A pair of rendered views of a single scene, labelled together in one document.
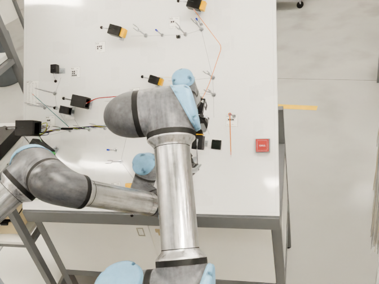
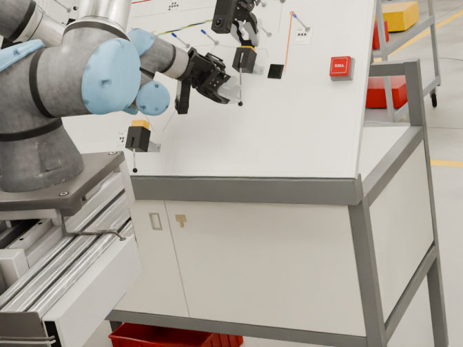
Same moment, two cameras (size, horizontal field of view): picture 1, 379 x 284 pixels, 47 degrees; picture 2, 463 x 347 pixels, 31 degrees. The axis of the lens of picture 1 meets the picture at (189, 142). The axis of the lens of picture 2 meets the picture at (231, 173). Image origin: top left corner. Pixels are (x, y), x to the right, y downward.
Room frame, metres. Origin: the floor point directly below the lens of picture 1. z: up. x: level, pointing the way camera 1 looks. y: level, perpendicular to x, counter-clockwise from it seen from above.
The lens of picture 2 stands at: (-0.67, -0.40, 1.58)
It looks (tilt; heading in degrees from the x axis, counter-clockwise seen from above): 19 degrees down; 12
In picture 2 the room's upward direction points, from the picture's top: 11 degrees counter-clockwise
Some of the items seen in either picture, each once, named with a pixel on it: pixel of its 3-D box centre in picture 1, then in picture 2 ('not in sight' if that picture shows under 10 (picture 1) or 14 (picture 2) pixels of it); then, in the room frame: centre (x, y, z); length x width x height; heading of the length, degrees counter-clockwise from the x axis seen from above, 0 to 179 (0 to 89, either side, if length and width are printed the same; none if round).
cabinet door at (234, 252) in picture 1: (212, 251); (262, 263); (1.35, 0.00, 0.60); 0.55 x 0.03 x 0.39; 71
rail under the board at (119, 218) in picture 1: (143, 216); (158, 185); (1.42, 0.27, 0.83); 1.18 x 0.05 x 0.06; 71
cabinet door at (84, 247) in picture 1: (102, 245); (102, 252); (1.53, 0.52, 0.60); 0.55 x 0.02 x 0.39; 71
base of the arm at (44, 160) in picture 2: not in sight; (34, 149); (0.63, 0.22, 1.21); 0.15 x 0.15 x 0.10
